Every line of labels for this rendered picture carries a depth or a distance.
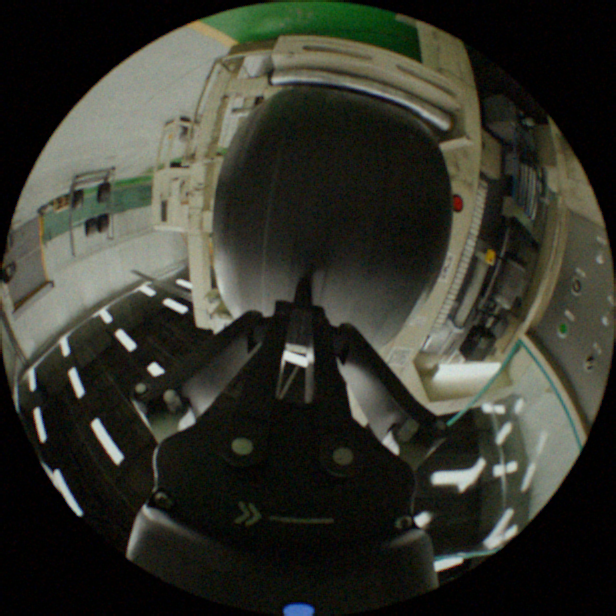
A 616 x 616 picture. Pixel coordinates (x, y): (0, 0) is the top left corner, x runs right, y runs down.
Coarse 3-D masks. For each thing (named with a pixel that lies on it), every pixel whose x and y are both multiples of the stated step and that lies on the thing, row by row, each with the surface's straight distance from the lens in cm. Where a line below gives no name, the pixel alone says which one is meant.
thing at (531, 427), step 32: (512, 352) 58; (512, 384) 59; (544, 384) 55; (480, 416) 65; (512, 416) 60; (544, 416) 56; (448, 448) 75; (480, 448) 66; (512, 448) 61; (544, 448) 58; (576, 448) 57; (448, 480) 77; (480, 480) 68; (512, 480) 63; (544, 480) 60; (416, 512) 93; (448, 512) 80; (480, 512) 71; (512, 512) 66; (448, 544) 84; (480, 544) 76
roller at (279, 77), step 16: (272, 80) 42; (288, 80) 41; (304, 80) 41; (320, 80) 41; (336, 80) 40; (352, 80) 41; (368, 80) 42; (368, 96) 42; (384, 96) 41; (400, 96) 42; (416, 112) 43; (432, 112) 44; (448, 128) 47
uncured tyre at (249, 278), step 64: (256, 128) 24; (320, 128) 22; (384, 128) 25; (256, 192) 19; (320, 192) 18; (384, 192) 20; (448, 192) 26; (256, 256) 20; (320, 256) 19; (384, 256) 20; (384, 320) 25
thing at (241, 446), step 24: (288, 312) 14; (264, 336) 11; (264, 360) 9; (264, 384) 7; (240, 408) 6; (264, 408) 6; (240, 432) 6; (264, 432) 6; (240, 456) 5; (264, 456) 5
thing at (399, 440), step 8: (408, 424) 8; (416, 424) 8; (392, 432) 9; (400, 432) 8; (408, 432) 8; (384, 440) 9; (392, 440) 8; (400, 440) 9; (408, 440) 9; (416, 440) 9; (392, 448) 9; (400, 448) 8; (408, 448) 9; (416, 448) 9; (424, 448) 9; (432, 448) 9; (400, 456) 8; (408, 456) 8; (416, 456) 8; (424, 456) 9; (416, 464) 8
